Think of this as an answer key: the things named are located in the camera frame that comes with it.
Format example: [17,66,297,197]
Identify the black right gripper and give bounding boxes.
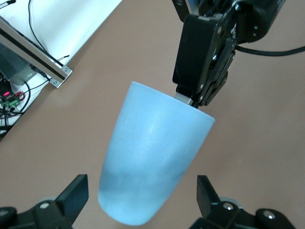
[171,0,289,108]

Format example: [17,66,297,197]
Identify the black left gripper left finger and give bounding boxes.
[0,174,90,229]

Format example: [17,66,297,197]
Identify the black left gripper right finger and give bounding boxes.
[190,175,296,229]

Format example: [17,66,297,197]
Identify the light blue plastic cup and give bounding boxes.
[97,81,217,226]

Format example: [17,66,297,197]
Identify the green terminal block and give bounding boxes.
[0,98,21,109]

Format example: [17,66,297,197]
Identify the black module with red light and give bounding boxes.
[0,89,15,100]

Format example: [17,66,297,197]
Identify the grey electronics box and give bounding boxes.
[0,44,37,86]

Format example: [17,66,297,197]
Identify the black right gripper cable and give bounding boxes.
[234,44,305,58]

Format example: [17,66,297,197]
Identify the tangled black wires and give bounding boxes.
[0,78,32,137]

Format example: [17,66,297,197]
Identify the red wire loop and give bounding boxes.
[14,91,26,103]

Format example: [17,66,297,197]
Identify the aluminium frame profile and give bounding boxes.
[0,16,73,89]

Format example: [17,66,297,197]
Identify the thin black wire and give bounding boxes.
[28,0,70,63]

